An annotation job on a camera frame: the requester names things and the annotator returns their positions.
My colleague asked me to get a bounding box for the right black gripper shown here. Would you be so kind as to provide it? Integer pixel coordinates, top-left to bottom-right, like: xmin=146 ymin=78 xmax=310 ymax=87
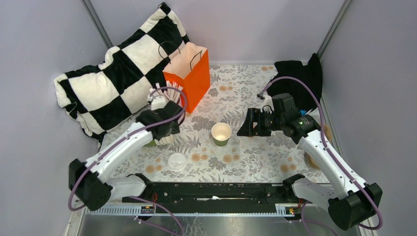
xmin=236 ymin=107 xmax=284 ymax=137

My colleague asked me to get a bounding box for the green paper cup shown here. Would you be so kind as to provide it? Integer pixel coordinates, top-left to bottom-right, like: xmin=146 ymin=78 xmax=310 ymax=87
xmin=211 ymin=122 xmax=232 ymax=147

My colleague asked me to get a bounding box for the white plastic cup lid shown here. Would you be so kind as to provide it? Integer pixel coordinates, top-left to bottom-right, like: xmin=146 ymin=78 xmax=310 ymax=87
xmin=168 ymin=153 xmax=187 ymax=172

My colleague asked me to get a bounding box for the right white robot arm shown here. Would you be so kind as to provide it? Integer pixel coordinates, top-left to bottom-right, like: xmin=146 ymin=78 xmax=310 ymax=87
xmin=237 ymin=93 xmax=383 ymax=231

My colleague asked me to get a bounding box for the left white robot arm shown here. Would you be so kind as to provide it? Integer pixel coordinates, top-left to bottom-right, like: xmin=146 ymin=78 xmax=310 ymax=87
xmin=68 ymin=101 xmax=185 ymax=211

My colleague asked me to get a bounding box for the stack of green cups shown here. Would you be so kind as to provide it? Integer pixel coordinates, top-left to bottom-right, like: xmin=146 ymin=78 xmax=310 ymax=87
xmin=145 ymin=140 xmax=157 ymax=147

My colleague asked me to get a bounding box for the stack of white lids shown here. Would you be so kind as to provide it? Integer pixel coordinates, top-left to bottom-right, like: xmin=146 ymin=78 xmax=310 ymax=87
xmin=154 ymin=134 xmax=174 ymax=146

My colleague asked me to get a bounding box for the pink straw holder cup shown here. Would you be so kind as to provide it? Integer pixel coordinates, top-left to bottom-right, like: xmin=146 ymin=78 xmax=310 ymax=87
xmin=148 ymin=81 xmax=183 ymax=111

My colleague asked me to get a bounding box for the floral tablecloth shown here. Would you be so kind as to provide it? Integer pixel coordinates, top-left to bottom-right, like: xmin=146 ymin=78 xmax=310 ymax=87
xmin=91 ymin=64 xmax=330 ymax=184

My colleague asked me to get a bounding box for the black white checkered pillow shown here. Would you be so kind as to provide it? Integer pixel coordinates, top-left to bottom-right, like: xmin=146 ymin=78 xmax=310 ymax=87
xmin=54 ymin=3 xmax=189 ymax=142

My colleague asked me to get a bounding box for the orange paper bag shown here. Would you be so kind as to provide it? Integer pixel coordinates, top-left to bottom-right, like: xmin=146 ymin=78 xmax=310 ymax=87
xmin=163 ymin=42 xmax=210 ymax=113

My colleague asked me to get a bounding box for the brown cardboard cup carrier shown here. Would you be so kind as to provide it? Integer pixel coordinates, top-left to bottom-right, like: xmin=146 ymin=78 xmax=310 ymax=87
xmin=304 ymin=123 xmax=333 ymax=170

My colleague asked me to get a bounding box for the black cloth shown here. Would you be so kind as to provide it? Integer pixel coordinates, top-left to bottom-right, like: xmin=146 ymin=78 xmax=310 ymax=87
xmin=265 ymin=53 xmax=324 ymax=113

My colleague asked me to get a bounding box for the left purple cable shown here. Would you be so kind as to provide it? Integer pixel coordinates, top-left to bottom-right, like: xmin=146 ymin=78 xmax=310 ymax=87
xmin=67 ymin=87 xmax=188 ymax=236

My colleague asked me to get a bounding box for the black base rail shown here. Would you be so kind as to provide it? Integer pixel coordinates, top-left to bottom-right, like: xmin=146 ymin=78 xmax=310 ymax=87
xmin=140 ymin=182 xmax=305 ymax=214

